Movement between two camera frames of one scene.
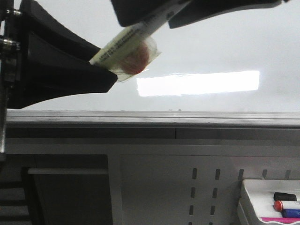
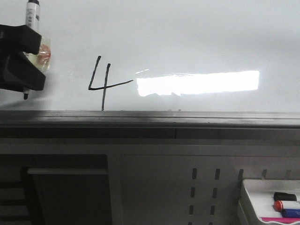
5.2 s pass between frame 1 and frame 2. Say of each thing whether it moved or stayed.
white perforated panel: stayed
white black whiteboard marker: moved
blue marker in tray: stayed
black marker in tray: stayed
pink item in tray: stayed
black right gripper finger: moved
